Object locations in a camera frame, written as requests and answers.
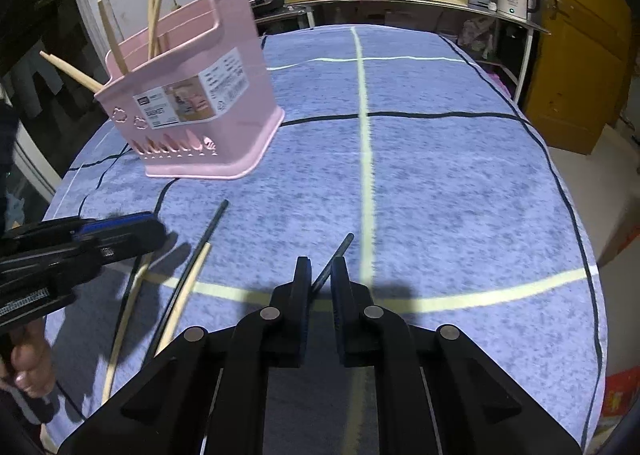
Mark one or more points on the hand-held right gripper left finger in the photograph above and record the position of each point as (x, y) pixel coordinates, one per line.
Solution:
(300, 295)

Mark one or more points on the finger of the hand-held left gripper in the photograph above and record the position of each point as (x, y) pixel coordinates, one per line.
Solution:
(140, 240)
(115, 222)

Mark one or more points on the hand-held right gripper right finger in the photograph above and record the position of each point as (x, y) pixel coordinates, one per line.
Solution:
(342, 295)

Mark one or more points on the black chopstick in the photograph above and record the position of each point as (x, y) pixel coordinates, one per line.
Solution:
(340, 252)
(210, 230)

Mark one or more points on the wooden chopstick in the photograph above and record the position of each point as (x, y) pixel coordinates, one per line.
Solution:
(70, 70)
(120, 335)
(160, 10)
(150, 5)
(192, 280)
(112, 37)

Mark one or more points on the pink plastic utensil basket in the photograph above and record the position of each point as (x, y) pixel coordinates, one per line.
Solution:
(225, 125)

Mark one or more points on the person's left hand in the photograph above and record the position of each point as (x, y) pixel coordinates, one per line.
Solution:
(32, 365)

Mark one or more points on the blue checked blanket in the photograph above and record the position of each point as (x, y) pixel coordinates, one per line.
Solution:
(450, 185)

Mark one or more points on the black induction cooker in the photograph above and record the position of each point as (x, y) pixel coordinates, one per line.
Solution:
(272, 0)

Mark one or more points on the crumpled cloth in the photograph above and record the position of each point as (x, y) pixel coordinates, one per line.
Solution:
(477, 37)

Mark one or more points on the red cardboard box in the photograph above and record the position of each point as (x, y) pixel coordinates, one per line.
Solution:
(622, 395)

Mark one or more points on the yellow wooden door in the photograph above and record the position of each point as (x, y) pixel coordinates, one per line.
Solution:
(575, 60)

